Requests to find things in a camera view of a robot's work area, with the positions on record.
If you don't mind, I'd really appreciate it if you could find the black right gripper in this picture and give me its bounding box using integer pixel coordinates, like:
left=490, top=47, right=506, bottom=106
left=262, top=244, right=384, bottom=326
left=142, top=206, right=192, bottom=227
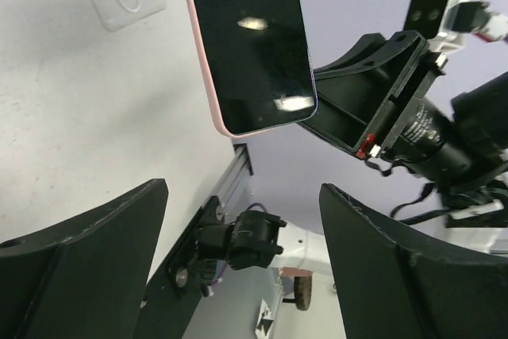
left=302, top=31, right=447, bottom=160

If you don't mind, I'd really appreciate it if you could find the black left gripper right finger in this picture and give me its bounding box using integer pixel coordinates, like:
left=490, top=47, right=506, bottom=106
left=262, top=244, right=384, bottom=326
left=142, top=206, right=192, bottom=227
left=319, top=183, right=507, bottom=339

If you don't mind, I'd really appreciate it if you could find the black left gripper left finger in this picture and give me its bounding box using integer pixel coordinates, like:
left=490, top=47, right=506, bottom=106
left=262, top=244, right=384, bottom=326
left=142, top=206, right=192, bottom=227
left=1, top=179, right=168, bottom=338

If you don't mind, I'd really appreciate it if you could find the phone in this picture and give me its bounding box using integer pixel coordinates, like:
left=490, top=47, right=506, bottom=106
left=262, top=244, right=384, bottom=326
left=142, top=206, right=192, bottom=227
left=187, top=0, right=318, bottom=138

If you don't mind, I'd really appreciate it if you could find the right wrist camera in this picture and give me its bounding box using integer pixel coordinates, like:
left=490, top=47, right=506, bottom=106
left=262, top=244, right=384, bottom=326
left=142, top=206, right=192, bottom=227
left=403, top=0, right=507, bottom=54

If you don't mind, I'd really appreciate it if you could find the aluminium front rail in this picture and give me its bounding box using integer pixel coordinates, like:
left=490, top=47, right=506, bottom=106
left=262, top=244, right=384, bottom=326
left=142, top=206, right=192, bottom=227
left=210, top=143, right=253, bottom=214

